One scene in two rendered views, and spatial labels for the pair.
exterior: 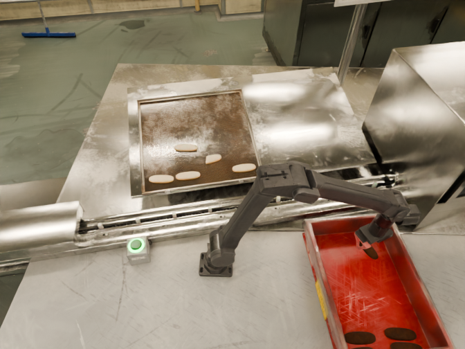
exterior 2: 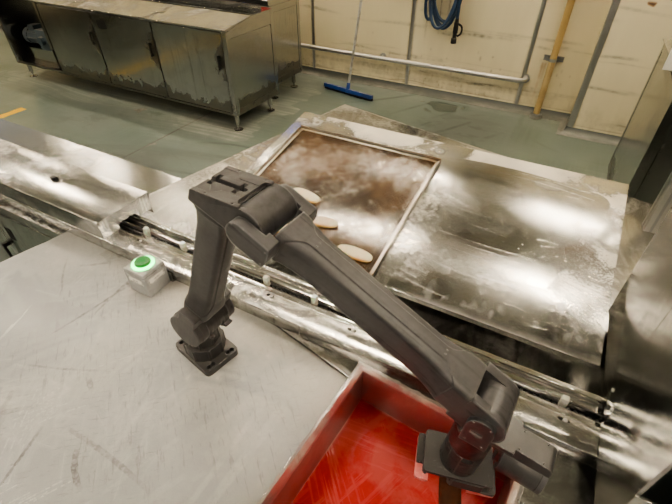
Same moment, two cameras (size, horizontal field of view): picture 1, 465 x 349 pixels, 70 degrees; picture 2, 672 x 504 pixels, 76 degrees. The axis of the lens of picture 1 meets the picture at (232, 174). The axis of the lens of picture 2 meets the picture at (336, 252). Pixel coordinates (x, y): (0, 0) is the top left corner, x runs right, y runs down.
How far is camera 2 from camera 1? 69 cm
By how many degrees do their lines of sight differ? 29
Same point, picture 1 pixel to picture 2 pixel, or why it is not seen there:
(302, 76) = (556, 178)
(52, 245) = (80, 217)
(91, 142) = (236, 160)
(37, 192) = (145, 179)
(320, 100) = (562, 222)
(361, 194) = (380, 315)
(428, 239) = not seen: outside the picture
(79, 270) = (89, 263)
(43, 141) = not seen: hidden behind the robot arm
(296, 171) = (264, 194)
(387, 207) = (442, 386)
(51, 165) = not seen: hidden behind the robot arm
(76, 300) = (53, 288)
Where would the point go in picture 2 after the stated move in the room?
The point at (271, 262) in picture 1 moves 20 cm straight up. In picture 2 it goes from (275, 397) to (265, 334)
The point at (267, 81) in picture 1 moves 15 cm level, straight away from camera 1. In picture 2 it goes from (491, 165) to (516, 148)
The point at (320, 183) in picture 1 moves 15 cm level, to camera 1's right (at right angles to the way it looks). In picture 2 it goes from (291, 234) to (391, 288)
